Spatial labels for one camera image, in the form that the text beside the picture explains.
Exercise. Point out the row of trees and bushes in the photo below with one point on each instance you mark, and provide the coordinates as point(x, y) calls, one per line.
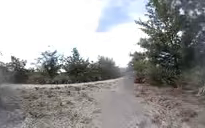
point(73, 66)
point(176, 43)

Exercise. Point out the pale stony dirt path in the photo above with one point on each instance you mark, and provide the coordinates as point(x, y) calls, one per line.
point(118, 106)

